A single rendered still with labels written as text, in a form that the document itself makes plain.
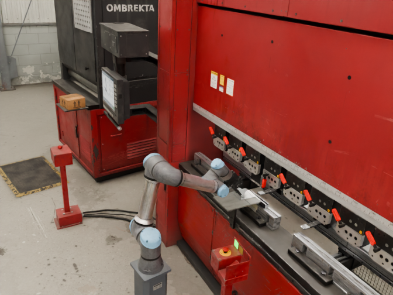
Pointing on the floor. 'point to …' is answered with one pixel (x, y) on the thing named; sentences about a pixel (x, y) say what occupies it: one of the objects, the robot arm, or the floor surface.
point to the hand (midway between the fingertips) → (240, 195)
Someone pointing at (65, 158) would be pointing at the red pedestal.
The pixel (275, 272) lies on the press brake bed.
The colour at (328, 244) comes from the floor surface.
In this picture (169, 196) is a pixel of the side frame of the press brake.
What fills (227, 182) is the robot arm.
